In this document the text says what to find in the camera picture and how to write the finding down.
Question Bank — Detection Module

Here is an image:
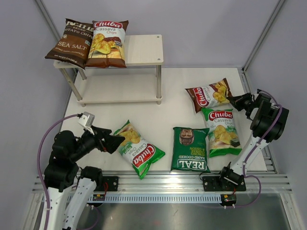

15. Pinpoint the green chuba cassava bag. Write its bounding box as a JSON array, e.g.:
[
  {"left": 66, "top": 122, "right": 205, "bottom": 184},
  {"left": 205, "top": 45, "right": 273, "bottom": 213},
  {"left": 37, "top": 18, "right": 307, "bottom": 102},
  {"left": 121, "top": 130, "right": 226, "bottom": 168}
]
[
  {"left": 114, "top": 120, "right": 165, "bottom": 180},
  {"left": 201, "top": 108, "right": 242, "bottom": 158}
]

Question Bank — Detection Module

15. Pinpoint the brown Chuba cassava bag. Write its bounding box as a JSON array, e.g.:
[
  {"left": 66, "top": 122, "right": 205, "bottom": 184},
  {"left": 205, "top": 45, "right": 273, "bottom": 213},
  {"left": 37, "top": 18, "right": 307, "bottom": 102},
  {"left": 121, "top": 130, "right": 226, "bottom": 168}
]
[
  {"left": 85, "top": 20, "right": 129, "bottom": 68},
  {"left": 185, "top": 78, "right": 232, "bottom": 113}
]

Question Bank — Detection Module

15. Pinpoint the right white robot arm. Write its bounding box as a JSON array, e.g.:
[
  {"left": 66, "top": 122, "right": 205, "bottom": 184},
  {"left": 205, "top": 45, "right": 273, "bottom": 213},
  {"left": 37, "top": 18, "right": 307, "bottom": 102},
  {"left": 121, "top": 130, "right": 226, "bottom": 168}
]
[{"left": 217, "top": 90, "right": 289, "bottom": 190}]

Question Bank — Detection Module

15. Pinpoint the purple cable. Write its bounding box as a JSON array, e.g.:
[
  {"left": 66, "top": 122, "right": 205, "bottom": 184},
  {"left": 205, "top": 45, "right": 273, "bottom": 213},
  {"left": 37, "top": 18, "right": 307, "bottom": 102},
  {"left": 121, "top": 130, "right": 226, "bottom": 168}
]
[
  {"left": 242, "top": 90, "right": 283, "bottom": 208},
  {"left": 37, "top": 114, "right": 101, "bottom": 230}
]

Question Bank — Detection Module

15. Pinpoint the white wooden two-tier shelf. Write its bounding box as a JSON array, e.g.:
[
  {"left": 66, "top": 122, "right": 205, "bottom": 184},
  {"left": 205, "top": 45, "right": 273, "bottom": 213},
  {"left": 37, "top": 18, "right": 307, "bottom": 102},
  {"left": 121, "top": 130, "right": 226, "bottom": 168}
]
[{"left": 53, "top": 34, "right": 164, "bottom": 106}]

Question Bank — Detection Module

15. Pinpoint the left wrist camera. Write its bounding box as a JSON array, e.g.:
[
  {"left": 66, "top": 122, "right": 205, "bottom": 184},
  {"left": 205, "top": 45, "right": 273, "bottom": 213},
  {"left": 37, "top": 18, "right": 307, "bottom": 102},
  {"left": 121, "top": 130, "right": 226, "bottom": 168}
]
[{"left": 77, "top": 112, "right": 95, "bottom": 135}]

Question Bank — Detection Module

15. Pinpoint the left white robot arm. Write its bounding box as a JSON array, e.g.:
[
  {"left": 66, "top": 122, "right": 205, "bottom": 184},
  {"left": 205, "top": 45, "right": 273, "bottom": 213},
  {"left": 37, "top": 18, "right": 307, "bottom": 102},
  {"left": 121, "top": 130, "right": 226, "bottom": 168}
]
[{"left": 40, "top": 126, "right": 124, "bottom": 230}]

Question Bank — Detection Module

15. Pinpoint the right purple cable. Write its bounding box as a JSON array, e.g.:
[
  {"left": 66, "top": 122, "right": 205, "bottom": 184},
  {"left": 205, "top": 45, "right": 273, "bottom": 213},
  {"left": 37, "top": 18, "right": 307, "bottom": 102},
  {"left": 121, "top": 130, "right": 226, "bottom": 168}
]
[{"left": 242, "top": 90, "right": 283, "bottom": 208}]

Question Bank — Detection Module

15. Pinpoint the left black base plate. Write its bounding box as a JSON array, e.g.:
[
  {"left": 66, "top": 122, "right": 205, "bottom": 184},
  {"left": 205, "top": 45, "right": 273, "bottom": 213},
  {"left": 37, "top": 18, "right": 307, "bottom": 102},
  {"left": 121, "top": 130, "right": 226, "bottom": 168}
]
[{"left": 94, "top": 176, "right": 119, "bottom": 192}]

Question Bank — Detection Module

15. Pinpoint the brown Kettle sea salt bag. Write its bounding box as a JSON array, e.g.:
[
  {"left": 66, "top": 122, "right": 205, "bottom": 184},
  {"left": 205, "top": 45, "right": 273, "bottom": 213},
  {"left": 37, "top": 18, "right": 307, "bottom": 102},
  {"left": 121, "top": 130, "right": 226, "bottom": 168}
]
[{"left": 45, "top": 18, "right": 94, "bottom": 69}]

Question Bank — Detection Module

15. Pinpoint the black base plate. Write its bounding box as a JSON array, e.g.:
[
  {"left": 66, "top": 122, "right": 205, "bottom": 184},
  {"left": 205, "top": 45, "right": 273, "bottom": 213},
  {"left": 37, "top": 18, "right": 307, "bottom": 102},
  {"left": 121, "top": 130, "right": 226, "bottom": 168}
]
[
  {"left": 94, "top": 176, "right": 119, "bottom": 192},
  {"left": 201, "top": 176, "right": 247, "bottom": 192}
]

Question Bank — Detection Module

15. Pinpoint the green Real chips bag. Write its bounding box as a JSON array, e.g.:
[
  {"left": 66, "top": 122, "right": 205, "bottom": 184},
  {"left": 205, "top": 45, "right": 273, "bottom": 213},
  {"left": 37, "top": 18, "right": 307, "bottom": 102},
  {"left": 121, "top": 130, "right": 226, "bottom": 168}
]
[{"left": 171, "top": 127, "right": 211, "bottom": 173}]

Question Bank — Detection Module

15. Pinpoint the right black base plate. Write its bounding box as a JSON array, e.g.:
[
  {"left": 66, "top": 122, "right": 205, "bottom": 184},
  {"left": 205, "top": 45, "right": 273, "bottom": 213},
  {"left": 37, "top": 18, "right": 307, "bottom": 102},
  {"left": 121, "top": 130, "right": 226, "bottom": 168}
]
[{"left": 201, "top": 176, "right": 247, "bottom": 192}]

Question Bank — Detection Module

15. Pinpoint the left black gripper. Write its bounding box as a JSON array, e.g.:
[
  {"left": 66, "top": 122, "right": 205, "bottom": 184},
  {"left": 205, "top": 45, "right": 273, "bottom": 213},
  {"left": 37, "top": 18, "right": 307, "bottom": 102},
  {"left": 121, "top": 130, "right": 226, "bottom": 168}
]
[{"left": 70, "top": 125, "right": 125, "bottom": 161}]

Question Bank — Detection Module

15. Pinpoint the aluminium mounting rail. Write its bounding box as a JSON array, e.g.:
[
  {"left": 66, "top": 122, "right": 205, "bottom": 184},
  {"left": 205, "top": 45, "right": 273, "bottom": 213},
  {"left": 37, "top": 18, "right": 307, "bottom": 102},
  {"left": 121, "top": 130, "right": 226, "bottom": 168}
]
[{"left": 32, "top": 170, "right": 292, "bottom": 194}]

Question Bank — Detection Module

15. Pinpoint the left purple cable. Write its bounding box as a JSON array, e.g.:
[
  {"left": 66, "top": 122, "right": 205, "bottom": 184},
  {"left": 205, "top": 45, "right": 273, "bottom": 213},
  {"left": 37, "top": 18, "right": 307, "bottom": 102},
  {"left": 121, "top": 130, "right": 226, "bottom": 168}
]
[{"left": 37, "top": 114, "right": 101, "bottom": 230}]

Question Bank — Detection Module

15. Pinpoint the white slotted cable duct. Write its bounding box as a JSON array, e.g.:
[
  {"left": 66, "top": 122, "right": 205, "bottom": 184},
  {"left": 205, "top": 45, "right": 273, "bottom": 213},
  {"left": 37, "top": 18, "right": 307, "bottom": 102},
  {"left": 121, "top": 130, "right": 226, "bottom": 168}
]
[{"left": 87, "top": 194, "right": 222, "bottom": 204}]

